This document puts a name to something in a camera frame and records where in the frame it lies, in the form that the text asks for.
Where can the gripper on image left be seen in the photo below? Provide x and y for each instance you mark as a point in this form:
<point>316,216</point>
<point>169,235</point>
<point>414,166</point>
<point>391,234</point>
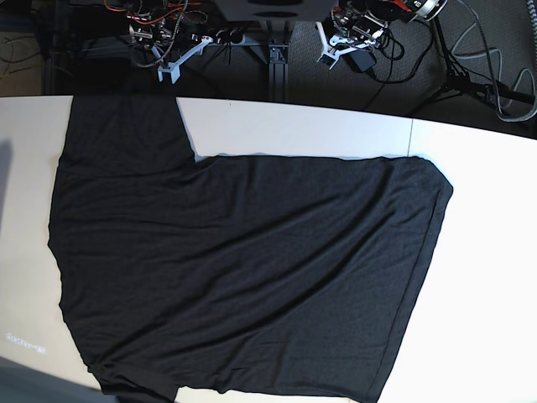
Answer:
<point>184,52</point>

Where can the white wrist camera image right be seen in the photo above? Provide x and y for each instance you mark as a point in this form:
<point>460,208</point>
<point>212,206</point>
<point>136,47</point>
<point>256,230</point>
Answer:
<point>328,60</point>

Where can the aluminium frame post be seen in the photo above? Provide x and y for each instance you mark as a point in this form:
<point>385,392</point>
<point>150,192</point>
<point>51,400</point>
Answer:
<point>278,60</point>

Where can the black power strip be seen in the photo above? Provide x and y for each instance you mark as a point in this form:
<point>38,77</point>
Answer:
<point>220,36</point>

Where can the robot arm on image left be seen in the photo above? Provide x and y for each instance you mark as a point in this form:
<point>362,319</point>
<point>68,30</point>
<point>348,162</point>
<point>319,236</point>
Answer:
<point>191,16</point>

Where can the black T-shirt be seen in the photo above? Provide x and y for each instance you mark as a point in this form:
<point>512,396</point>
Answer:
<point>261,274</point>

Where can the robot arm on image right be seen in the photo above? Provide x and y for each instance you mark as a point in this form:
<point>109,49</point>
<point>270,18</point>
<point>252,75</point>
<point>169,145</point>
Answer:
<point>346,14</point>

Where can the black power adapter brick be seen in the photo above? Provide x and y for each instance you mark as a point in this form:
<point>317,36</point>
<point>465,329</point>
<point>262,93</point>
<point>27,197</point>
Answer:
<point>360,61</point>

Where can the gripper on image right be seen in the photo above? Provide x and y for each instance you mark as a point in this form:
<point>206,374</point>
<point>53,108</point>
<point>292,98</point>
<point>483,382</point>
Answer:
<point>364,36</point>

